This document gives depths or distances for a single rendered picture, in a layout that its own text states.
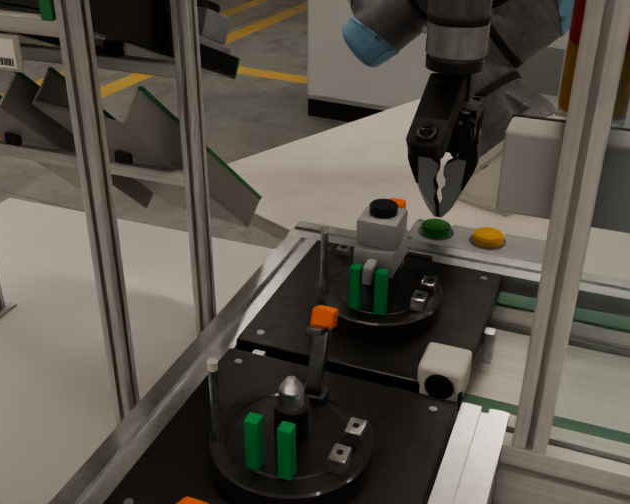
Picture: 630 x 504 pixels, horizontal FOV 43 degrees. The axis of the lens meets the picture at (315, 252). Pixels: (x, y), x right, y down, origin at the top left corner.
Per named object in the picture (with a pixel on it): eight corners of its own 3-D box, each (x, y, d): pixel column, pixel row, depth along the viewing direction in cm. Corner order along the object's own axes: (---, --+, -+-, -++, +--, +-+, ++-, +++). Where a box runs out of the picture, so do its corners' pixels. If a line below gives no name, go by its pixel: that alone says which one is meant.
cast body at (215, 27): (196, 68, 93) (208, 8, 92) (226, 74, 91) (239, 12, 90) (149, 52, 85) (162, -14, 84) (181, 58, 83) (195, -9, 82)
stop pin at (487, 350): (481, 355, 88) (485, 325, 86) (492, 358, 88) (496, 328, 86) (479, 362, 87) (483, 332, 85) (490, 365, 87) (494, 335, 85)
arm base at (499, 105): (508, 152, 150) (480, 108, 151) (571, 106, 139) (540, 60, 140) (467, 169, 139) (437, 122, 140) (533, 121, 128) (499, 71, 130)
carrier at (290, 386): (230, 362, 83) (224, 258, 77) (457, 418, 76) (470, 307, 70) (95, 533, 63) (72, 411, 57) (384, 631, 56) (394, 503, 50)
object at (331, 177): (422, 109, 192) (423, 97, 190) (834, 234, 135) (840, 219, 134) (185, 192, 149) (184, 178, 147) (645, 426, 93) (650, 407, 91)
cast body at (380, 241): (370, 245, 90) (373, 189, 87) (408, 252, 89) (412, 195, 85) (346, 280, 83) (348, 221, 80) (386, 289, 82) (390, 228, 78)
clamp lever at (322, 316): (307, 384, 73) (319, 303, 72) (327, 389, 72) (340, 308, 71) (293, 394, 69) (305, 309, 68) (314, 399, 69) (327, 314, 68)
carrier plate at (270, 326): (316, 252, 104) (317, 238, 103) (501, 288, 96) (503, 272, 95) (236, 354, 84) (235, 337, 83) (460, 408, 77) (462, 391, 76)
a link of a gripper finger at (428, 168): (445, 202, 110) (452, 140, 106) (436, 220, 106) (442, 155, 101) (424, 199, 111) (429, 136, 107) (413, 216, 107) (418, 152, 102)
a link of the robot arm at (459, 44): (484, 30, 91) (415, 24, 94) (480, 70, 93) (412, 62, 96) (495, 17, 97) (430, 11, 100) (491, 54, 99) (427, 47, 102)
